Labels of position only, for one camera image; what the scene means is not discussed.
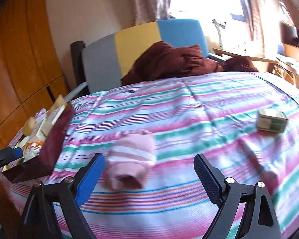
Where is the beige carton box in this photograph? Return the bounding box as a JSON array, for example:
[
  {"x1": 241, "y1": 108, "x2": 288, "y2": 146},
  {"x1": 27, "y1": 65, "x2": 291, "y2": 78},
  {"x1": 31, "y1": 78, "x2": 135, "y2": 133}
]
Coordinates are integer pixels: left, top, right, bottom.
[
  {"x1": 28, "y1": 119, "x2": 46, "y2": 143},
  {"x1": 41, "y1": 105, "x2": 66, "y2": 138}
]

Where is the dark red cloth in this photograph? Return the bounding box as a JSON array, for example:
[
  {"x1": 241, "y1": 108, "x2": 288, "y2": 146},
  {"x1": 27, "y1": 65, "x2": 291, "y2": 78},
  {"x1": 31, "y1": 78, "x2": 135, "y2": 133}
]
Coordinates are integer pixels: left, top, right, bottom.
[{"x1": 121, "y1": 41, "x2": 257, "y2": 86}]

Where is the green tea box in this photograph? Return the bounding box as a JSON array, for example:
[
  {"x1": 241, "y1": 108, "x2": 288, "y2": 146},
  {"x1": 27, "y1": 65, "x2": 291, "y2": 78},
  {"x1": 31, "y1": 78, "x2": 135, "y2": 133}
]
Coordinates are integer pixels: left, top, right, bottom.
[{"x1": 256, "y1": 109, "x2": 288, "y2": 133}]

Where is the grey yellow blue chair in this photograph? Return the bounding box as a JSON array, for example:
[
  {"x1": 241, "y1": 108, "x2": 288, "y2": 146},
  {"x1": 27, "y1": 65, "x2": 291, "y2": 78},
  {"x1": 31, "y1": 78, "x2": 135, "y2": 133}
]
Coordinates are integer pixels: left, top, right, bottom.
[{"x1": 65, "y1": 19, "x2": 225, "y2": 101}]

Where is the wooden desk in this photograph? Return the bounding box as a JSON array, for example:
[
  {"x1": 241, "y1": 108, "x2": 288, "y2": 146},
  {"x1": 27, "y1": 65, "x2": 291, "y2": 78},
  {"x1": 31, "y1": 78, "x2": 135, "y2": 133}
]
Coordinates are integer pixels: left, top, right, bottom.
[{"x1": 213, "y1": 48, "x2": 299, "y2": 88}]

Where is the gold metal tin box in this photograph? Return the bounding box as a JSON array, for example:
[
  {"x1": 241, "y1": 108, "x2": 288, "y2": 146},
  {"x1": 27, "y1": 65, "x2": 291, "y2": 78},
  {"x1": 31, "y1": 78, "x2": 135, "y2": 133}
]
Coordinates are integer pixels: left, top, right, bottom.
[{"x1": 2, "y1": 104, "x2": 75, "y2": 183}]

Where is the yellow sponge block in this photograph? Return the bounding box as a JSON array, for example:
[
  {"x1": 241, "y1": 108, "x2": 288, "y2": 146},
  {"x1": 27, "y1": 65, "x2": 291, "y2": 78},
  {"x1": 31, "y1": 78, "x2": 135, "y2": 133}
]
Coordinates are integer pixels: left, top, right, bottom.
[
  {"x1": 22, "y1": 117, "x2": 36, "y2": 136},
  {"x1": 47, "y1": 95, "x2": 67, "y2": 116}
]

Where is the orange snack bag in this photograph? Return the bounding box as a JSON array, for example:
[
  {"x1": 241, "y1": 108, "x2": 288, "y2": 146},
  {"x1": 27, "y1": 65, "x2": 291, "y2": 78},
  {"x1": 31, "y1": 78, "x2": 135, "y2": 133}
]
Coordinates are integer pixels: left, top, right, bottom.
[{"x1": 23, "y1": 141, "x2": 44, "y2": 161}]

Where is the pink sock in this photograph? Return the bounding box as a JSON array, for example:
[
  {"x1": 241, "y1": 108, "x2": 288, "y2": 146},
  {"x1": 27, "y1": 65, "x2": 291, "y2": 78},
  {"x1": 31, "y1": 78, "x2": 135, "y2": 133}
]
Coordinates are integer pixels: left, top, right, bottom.
[{"x1": 105, "y1": 129, "x2": 157, "y2": 191}]

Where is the black speaker set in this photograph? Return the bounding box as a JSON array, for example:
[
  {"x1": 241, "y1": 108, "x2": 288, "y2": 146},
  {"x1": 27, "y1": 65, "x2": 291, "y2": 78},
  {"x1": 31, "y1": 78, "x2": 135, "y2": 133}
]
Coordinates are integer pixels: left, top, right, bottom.
[{"x1": 280, "y1": 21, "x2": 299, "y2": 48}]

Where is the wooden wardrobe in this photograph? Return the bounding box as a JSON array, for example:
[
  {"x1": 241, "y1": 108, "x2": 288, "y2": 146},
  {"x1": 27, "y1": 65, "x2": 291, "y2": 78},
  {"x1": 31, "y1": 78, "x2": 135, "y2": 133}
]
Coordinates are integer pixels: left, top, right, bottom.
[{"x1": 0, "y1": 0, "x2": 68, "y2": 146}]

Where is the black rolled mat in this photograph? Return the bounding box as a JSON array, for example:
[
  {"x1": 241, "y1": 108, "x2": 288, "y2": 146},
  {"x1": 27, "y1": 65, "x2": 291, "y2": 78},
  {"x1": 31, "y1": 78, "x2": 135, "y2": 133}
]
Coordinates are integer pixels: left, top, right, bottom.
[{"x1": 70, "y1": 40, "x2": 87, "y2": 97}]

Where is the striped bed sheet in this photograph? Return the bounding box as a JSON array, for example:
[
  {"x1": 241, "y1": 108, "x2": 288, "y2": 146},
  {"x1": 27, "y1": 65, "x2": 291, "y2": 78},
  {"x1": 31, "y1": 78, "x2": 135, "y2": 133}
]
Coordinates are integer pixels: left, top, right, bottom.
[{"x1": 0, "y1": 71, "x2": 299, "y2": 239}]

